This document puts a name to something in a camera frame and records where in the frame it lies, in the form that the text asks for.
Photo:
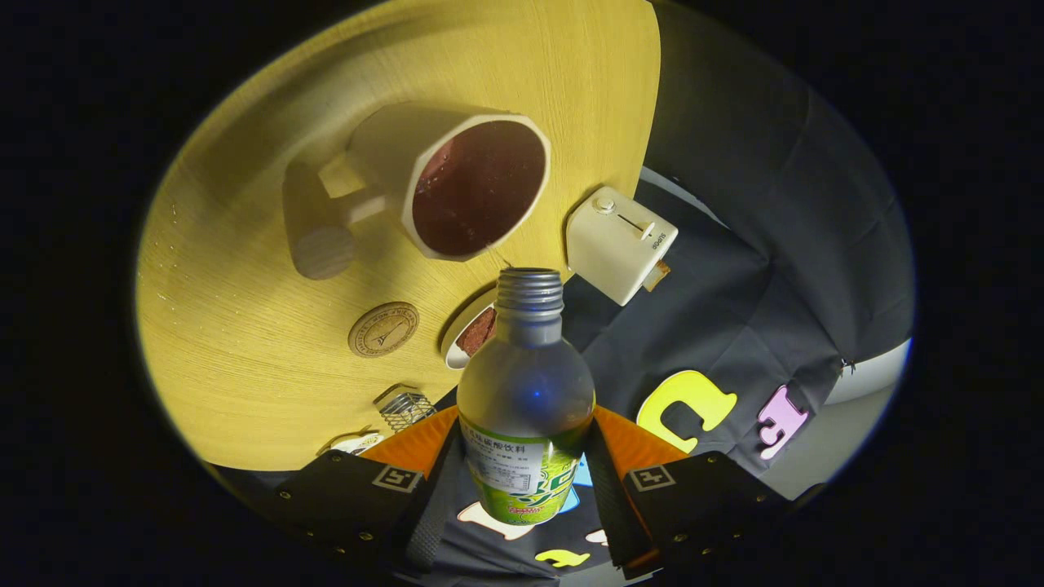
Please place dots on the bread slice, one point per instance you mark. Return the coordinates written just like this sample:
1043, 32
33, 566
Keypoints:
657, 277

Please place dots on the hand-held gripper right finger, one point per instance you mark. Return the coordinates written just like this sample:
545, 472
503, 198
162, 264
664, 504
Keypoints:
613, 505

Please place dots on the round wooden coaster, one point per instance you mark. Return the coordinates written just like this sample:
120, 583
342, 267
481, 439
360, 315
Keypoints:
383, 330

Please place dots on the wooden table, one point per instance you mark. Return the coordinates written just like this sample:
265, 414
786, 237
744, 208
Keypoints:
269, 391

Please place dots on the small white bowl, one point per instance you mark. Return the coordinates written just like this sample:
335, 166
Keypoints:
469, 330

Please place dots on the silver bottle with green label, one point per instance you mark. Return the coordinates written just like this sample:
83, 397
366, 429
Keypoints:
526, 383

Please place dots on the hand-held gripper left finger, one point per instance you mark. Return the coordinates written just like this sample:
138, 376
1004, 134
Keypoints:
428, 505

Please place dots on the cream toaster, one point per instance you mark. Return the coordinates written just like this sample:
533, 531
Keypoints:
612, 244

